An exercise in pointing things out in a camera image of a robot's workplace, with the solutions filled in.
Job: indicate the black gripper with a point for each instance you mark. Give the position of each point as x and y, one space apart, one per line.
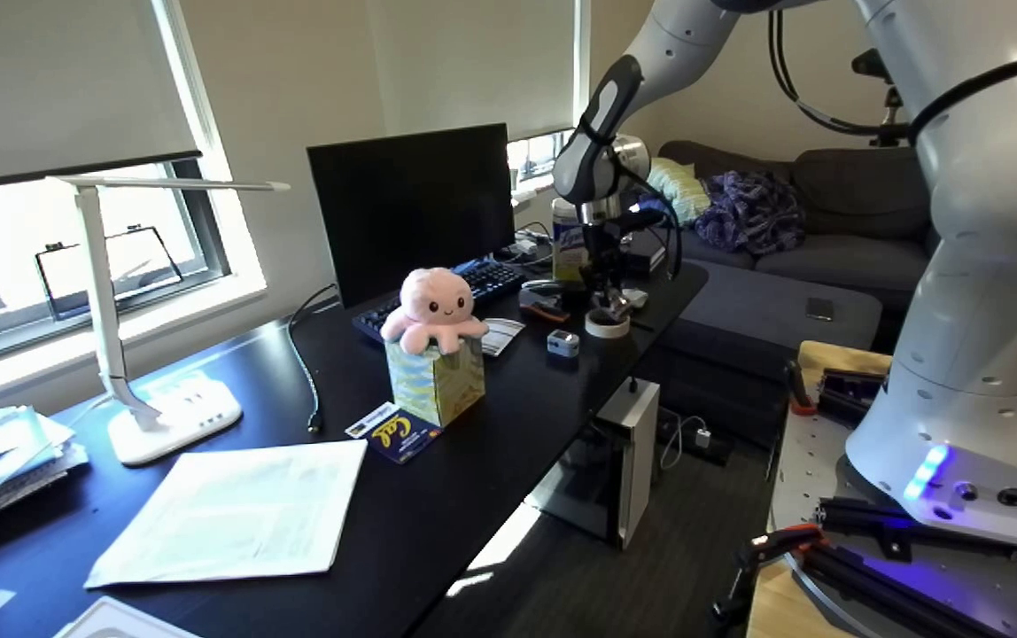
603 227

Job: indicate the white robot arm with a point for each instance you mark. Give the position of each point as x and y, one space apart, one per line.
940 434

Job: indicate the beige masking tape roll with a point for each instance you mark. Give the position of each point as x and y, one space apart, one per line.
607 324

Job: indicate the small white blue device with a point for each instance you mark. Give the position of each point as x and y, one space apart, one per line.
560 344

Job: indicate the white striped card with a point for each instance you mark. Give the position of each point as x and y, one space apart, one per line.
500 334

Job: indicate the pink octopus plush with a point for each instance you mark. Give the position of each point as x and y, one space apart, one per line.
438 307

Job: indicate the purple blanket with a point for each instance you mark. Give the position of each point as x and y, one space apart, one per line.
753 214

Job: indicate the white desktop computer tower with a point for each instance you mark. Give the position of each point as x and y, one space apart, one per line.
603 481

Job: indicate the yellow green tissue box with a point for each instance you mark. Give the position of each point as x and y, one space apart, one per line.
438 389

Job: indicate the black computer monitor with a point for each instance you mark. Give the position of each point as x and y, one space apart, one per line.
414 199

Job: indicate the blue yellow card packet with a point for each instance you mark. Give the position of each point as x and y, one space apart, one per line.
396 434

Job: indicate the grey sofa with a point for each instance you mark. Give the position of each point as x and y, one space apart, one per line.
865 239

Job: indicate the white paper sheet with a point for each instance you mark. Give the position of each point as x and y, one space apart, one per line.
236 517

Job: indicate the white desk lamp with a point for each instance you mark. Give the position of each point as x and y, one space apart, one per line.
184 409

